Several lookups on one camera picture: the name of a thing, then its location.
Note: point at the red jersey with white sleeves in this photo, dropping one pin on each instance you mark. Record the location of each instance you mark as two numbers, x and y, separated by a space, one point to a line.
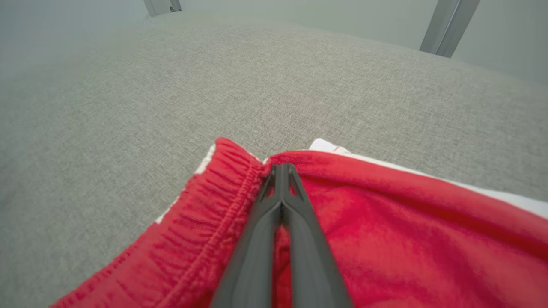
428 239

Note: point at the grey metal wall post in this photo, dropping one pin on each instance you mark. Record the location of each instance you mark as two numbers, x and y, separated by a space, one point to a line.
160 6

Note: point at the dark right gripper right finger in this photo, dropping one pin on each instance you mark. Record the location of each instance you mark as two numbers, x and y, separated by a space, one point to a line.
312 256

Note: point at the grey double wall post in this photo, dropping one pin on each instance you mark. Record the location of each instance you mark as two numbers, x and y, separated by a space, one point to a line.
449 25

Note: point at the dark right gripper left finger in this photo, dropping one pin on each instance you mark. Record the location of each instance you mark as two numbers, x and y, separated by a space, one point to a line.
252 256

